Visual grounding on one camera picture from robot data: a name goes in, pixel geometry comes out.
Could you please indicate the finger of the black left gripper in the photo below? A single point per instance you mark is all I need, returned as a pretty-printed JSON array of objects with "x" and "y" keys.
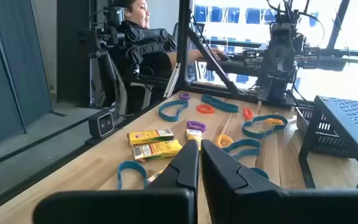
[
  {"x": 287, "y": 63},
  {"x": 273, "y": 63}
]

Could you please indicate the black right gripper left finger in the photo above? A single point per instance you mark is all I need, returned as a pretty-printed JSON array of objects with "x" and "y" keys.
[{"x": 182, "y": 174}]

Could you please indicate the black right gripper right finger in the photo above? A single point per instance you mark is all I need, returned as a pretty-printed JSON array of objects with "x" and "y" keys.
[{"x": 222, "y": 174}]

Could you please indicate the yellow crayon box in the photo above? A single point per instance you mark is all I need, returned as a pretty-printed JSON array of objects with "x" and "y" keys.
[
  {"x": 154, "y": 176},
  {"x": 151, "y": 137},
  {"x": 157, "y": 150},
  {"x": 194, "y": 135}
]

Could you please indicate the black background robot arm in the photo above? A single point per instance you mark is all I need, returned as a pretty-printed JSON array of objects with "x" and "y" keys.
[{"x": 145, "y": 40}]

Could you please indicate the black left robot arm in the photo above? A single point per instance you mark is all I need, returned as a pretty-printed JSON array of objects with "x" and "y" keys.
[{"x": 278, "y": 88}]

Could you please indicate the large bright window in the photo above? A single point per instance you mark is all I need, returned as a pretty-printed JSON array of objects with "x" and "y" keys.
[{"x": 353, "y": 25}]

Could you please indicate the black perforated metal riser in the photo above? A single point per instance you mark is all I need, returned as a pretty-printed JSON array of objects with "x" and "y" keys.
[{"x": 346, "y": 124}]

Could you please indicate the black plastic basket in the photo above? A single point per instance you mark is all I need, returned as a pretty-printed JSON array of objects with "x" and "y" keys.
[{"x": 322, "y": 137}]

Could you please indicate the person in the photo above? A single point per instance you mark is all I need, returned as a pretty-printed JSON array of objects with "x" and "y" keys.
[{"x": 138, "y": 15}]

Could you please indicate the black cabinet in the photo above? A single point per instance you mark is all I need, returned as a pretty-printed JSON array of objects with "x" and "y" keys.
[{"x": 73, "y": 46}]

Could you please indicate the dark blue partition panel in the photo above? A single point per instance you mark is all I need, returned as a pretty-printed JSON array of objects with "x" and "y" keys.
[{"x": 11, "y": 62}]

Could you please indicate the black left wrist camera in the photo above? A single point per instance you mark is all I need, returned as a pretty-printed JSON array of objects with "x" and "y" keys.
[{"x": 281, "y": 34}]

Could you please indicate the black table-level camera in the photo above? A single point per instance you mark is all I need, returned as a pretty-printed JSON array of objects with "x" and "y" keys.
[{"x": 102, "y": 124}]

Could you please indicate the silver metal bracket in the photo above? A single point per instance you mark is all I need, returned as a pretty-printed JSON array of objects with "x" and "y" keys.
[{"x": 172, "y": 80}]

